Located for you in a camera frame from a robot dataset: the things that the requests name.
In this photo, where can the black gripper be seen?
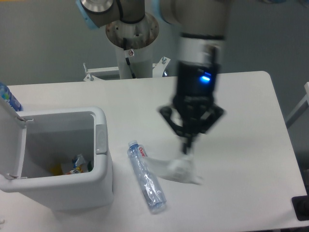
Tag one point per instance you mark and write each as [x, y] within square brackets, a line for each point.
[194, 100]

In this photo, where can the white plastic bag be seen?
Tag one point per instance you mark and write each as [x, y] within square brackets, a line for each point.
[181, 169]

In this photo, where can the clear plastic water bottle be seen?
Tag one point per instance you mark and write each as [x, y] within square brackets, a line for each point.
[148, 182]

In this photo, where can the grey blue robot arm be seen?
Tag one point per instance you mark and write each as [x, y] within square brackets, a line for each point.
[203, 26]

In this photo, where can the colourful trash in bin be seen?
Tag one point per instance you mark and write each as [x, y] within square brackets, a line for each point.
[77, 165]

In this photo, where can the white plastic trash can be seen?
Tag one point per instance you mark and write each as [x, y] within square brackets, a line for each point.
[33, 141]

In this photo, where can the black device at table edge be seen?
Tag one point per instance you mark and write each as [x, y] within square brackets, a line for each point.
[301, 207]

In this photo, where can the blue labelled bottle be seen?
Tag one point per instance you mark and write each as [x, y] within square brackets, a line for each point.
[6, 94]

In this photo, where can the white metal base frame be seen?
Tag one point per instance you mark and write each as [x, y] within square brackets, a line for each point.
[159, 69]

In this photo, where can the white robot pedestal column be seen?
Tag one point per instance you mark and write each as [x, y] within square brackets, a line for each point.
[134, 43]

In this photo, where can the white frame right edge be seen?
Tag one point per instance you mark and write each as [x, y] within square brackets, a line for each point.
[299, 109]

